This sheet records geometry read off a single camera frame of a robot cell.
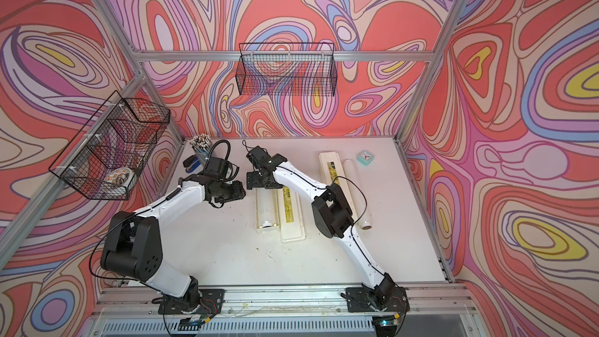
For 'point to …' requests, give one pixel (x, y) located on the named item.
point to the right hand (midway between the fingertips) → (262, 189)
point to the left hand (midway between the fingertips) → (243, 193)
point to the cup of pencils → (201, 145)
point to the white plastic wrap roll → (267, 208)
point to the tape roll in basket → (120, 176)
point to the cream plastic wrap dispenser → (279, 208)
